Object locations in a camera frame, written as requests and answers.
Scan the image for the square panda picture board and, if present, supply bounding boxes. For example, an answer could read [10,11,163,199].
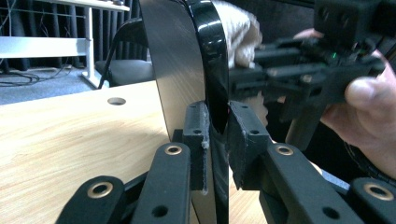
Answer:
[138,0,231,224]

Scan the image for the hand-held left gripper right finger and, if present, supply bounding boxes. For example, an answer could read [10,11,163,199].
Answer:
[226,101,271,190]

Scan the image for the white metal desk frame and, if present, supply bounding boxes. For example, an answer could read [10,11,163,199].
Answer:
[0,0,131,90]

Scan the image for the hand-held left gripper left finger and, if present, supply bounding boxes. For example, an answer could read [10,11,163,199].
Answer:
[182,101,210,191]

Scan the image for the grey cloth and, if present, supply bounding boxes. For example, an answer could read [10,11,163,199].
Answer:
[211,0,269,127]

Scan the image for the dark curtain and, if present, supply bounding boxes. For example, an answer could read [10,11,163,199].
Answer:
[0,0,150,71]

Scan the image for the bundle of floor cables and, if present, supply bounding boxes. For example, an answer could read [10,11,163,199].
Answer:
[0,60,74,88]

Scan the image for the black folding chair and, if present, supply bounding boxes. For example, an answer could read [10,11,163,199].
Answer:
[94,18,156,90]

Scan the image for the right hand-held gripper cable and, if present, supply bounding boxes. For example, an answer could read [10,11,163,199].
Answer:
[343,141,396,189]

